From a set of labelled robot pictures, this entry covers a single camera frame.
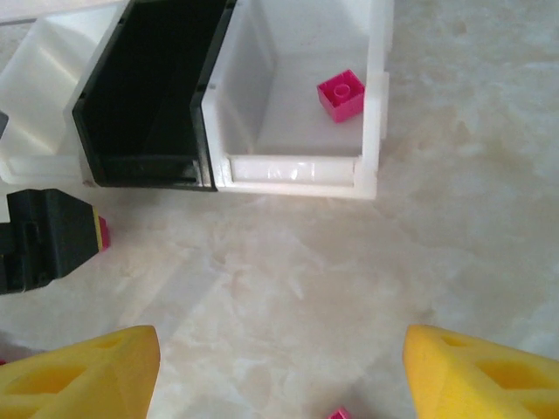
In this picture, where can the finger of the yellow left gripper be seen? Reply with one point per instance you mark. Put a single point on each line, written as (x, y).
(61, 240)

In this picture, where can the pink lego brick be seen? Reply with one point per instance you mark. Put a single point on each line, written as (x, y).
(106, 235)
(342, 98)
(340, 414)

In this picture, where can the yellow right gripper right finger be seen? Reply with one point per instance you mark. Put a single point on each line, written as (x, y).
(471, 384)

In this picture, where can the black plastic bin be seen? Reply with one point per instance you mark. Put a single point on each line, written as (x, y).
(148, 87)

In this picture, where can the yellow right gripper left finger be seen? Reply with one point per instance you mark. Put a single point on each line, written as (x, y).
(87, 379)

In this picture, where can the white plastic bin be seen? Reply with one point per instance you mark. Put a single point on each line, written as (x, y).
(305, 144)
(39, 87)

